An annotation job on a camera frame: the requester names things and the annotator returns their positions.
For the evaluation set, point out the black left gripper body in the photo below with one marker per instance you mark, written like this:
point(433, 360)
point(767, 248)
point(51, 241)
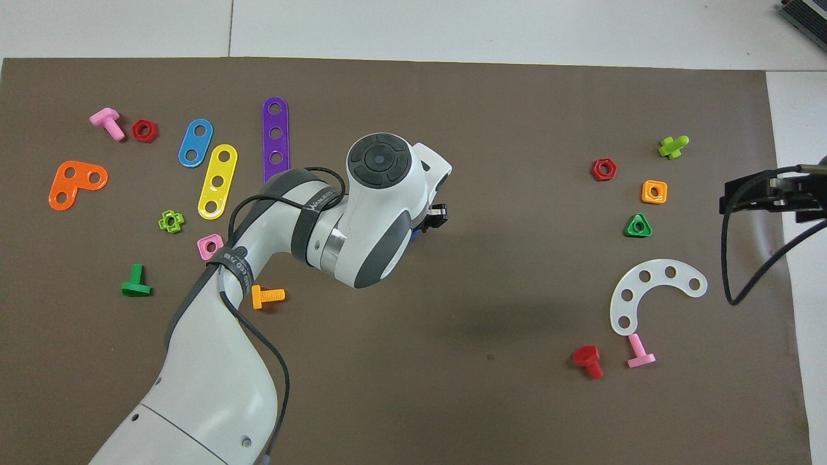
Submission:
point(438, 216)

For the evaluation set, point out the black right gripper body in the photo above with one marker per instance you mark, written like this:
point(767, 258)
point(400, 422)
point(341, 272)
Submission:
point(807, 194)

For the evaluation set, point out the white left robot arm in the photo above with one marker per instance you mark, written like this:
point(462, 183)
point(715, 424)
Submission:
point(213, 387)

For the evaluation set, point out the lime cross-head plastic screw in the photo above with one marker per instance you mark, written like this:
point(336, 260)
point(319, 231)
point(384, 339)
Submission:
point(672, 148)

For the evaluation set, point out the orange square plastic nut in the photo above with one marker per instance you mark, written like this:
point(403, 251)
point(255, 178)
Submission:
point(645, 194)

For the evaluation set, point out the green triangular plastic nut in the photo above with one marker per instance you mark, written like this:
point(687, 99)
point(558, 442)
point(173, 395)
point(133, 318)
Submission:
point(629, 232)

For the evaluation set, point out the red hexagonal plastic nut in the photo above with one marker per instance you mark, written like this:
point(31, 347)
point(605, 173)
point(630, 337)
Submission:
point(136, 131)
point(595, 170)

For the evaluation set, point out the pink plastic screw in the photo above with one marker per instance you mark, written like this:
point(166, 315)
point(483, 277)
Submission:
point(636, 349)
point(103, 117)

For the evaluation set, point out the orange plastic screw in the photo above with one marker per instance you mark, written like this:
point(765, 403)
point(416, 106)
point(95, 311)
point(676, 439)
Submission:
point(271, 296)

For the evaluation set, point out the red hex-head plastic screw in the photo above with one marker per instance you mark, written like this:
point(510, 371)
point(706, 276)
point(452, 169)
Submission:
point(586, 356)

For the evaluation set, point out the pink square plastic nut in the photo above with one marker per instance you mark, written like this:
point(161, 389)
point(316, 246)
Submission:
point(202, 242)

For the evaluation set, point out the lime cross-shaped plastic nut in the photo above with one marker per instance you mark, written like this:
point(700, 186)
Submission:
point(162, 223)

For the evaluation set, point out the green plastic screw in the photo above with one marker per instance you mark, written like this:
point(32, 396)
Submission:
point(136, 287)

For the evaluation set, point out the white curved five-hole strip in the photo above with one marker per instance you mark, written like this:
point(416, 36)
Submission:
point(658, 271)

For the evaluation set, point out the brown table mat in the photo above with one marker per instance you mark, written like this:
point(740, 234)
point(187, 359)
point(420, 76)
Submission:
point(484, 355)

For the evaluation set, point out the purple four-hole plastic strip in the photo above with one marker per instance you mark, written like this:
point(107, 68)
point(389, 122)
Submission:
point(276, 145)

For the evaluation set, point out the black ribbed device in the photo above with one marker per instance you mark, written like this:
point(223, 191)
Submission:
point(807, 13)

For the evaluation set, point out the yellow three-hole plastic strip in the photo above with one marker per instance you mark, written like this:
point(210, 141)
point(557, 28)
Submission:
point(221, 169)

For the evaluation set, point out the blue two-hole plastic strip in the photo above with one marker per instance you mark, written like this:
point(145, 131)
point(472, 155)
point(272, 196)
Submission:
point(196, 143)

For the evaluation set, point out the orange three-hole angled plate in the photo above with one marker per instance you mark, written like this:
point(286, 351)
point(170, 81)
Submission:
point(79, 184)

